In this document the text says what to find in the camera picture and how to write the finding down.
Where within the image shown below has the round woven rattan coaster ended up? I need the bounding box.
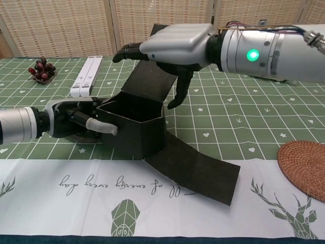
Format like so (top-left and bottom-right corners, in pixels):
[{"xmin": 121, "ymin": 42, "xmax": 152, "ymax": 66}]
[{"xmin": 277, "ymin": 140, "xmax": 325, "ymax": 203}]

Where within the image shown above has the bamboo folding screen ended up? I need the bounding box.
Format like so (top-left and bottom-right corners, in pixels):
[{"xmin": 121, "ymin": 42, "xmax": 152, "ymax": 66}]
[{"xmin": 0, "ymin": 0, "xmax": 325, "ymax": 58}]

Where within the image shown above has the dark red grape bunch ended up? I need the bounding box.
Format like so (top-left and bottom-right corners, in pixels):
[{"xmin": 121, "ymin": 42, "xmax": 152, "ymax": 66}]
[{"xmin": 27, "ymin": 57, "xmax": 56, "ymax": 84}]

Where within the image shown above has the green white checked tablecloth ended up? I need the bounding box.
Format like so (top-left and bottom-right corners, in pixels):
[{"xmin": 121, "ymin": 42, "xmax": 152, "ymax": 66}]
[{"xmin": 0, "ymin": 55, "xmax": 325, "ymax": 241}]

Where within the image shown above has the white folding stand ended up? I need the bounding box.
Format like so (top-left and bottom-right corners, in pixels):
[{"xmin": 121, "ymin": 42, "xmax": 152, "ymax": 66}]
[{"xmin": 70, "ymin": 56, "xmax": 103, "ymax": 98}]

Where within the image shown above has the black cardboard box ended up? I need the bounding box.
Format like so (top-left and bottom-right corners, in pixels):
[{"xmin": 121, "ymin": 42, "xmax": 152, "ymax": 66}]
[{"xmin": 67, "ymin": 23, "xmax": 241, "ymax": 206}]

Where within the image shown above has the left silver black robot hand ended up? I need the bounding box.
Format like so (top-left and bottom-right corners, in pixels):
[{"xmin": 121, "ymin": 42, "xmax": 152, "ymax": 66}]
[{"xmin": 44, "ymin": 96, "xmax": 119, "ymax": 139}]

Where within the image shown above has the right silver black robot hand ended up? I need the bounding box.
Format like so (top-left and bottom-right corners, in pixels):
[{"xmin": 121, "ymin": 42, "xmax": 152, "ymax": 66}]
[{"xmin": 112, "ymin": 23, "xmax": 219, "ymax": 109}]

